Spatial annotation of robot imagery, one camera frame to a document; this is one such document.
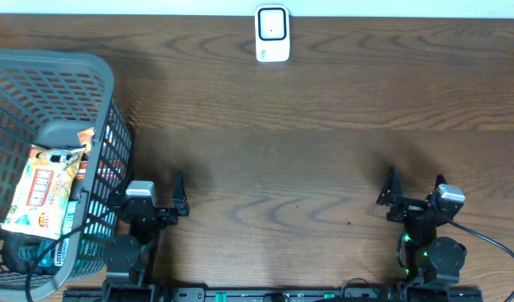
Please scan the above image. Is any black left camera cable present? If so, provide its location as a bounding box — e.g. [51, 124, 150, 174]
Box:
[24, 190, 127, 302]

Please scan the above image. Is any red snack bar wrapper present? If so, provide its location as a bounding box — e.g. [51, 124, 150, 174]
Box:
[75, 156, 88, 181]

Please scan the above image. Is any grey plastic shopping basket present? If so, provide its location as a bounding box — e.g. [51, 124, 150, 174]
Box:
[0, 49, 132, 301]

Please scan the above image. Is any orange small box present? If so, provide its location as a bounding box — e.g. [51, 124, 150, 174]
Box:
[77, 127, 95, 155]

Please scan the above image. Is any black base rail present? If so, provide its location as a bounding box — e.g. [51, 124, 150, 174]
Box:
[62, 286, 483, 302]

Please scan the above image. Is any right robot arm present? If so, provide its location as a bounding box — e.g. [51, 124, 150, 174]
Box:
[376, 167, 467, 301]

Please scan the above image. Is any teal Listerine mouthwash bottle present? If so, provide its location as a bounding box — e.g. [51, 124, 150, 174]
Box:
[18, 201, 78, 275]

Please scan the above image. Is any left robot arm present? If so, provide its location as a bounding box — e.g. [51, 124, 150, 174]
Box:
[101, 172, 190, 301]

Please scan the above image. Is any yellow snack bag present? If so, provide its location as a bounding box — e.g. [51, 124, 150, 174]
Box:
[0, 145, 86, 240]

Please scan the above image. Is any white barcode scanner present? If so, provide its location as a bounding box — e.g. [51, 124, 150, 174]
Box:
[254, 4, 291, 63]

